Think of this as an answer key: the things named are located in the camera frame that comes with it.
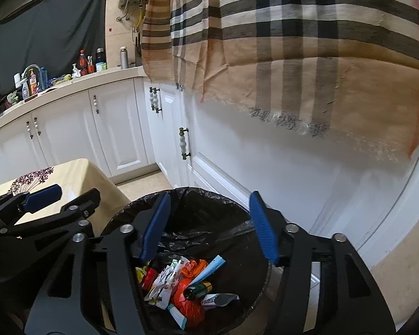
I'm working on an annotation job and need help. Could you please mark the white tube with cartoon print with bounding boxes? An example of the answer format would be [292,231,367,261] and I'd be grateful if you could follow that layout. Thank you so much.
[200,293,239,311]

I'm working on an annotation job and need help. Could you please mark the white tube with teal cap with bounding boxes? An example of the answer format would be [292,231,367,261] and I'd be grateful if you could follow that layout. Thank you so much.
[167,303,189,329]

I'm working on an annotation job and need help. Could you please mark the plaid beige cloth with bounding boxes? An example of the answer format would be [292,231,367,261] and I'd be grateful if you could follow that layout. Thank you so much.
[140,0,419,163]

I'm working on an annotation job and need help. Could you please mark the beige kitchen countertop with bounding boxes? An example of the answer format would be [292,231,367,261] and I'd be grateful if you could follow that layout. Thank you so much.
[0,66,148,133]

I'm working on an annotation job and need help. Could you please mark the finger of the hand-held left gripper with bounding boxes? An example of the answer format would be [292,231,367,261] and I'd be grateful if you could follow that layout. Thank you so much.
[0,184,62,231]
[0,188,101,237]

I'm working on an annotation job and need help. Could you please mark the white lower kitchen cabinets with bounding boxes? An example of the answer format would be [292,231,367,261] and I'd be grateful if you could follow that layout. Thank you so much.
[0,77,419,263]

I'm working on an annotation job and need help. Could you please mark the orange soap bottle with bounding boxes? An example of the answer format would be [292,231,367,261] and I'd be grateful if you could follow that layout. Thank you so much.
[28,69,39,95]

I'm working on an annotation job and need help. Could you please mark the green and white packet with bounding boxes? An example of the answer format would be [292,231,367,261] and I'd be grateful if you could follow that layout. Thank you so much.
[162,256,190,280]

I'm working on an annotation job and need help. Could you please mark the orange plastic bag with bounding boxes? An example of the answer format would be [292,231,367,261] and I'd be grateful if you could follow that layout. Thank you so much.
[172,278,205,327]
[180,260,209,280]

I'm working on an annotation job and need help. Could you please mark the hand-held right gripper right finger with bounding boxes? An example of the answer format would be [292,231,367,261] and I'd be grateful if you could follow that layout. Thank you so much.
[249,191,396,335]

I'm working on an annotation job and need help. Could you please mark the chrome kitchen faucet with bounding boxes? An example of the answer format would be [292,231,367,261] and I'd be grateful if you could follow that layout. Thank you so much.
[20,64,43,93]

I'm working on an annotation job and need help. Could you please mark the trash bin with black bag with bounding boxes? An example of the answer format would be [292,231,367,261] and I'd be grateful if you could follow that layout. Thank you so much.
[101,187,277,335]

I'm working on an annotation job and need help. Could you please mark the white green wrapper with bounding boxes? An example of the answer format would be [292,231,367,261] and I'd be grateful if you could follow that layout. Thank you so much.
[144,276,177,310]

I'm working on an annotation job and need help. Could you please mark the floral tablecloth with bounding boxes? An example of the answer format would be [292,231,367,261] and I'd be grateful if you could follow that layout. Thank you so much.
[0,159,132,228]

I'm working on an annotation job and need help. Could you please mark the light blue tube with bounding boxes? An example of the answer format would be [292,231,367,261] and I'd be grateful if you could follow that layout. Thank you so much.
[188,255,227,287]

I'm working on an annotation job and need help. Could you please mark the white dish soap bottle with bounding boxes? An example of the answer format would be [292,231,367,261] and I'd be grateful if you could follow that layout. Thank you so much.
[13,73,30,100]

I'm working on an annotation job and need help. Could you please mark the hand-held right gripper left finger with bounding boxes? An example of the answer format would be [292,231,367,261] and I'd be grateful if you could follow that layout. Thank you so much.
[24,193,172,335]

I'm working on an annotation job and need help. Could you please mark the dark bottle with green label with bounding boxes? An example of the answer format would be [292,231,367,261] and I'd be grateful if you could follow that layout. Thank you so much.
[184,281,214,301]

